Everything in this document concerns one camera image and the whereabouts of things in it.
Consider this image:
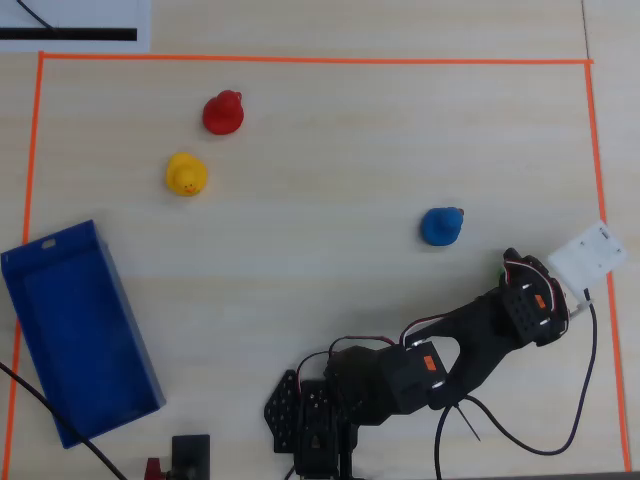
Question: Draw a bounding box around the small black box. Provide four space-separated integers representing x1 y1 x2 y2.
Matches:
171 433 212 480

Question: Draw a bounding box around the thin black cable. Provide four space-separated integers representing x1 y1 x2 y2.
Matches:
16 0 57 32

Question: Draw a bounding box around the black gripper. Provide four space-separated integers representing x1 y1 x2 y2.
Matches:
499 247 571 349

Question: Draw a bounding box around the long orange tape strip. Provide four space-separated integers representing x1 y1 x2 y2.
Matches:
38 51 595 67

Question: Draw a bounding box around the long black cable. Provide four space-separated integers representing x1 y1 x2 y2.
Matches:
0 360 129 480

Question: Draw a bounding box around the blue rubber duck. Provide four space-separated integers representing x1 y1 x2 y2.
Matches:
420 206 466 248

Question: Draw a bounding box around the orange tape strip by box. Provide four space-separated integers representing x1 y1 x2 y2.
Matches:
2 52 47 480

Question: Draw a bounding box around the white paper with black bar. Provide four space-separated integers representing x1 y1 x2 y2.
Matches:
0 0 152 53

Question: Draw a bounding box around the yellow rubber duck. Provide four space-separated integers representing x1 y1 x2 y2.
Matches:
165 151 209 198

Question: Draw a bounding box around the blue plastic box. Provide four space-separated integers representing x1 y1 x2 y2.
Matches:
0 218 167 450

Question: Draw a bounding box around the red rubber duck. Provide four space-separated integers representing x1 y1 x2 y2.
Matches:
201 89 246 136

